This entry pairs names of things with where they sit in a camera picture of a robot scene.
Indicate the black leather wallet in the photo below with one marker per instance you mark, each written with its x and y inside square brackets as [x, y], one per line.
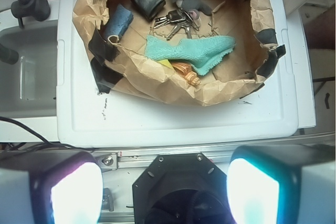
[149, 8]

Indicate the white plastic bin lid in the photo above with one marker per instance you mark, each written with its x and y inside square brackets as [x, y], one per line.
[87, 118]

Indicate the gray faucet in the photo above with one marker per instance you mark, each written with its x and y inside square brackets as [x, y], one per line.
[38, 9]

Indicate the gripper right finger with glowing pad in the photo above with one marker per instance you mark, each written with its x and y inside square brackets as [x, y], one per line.
[282, 184]

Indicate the yellow sponge piece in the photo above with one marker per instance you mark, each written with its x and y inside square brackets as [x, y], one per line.
[166, 63]

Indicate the black octagonal mount plate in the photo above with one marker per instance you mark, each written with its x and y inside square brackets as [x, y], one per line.
[185, 188]

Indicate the brown paper bag basket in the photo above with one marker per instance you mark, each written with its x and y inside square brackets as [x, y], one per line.
[124, 67]

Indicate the aluminium frame rail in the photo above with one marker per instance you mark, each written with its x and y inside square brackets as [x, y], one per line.
[118, 158]

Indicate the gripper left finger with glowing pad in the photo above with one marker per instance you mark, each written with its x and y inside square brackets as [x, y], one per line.
[50, 187]

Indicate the teal knitted cloth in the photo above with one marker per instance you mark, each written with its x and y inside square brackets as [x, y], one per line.
[203, 54]

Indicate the bunch of metal keys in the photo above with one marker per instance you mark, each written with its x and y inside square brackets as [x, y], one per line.
[179, 18]

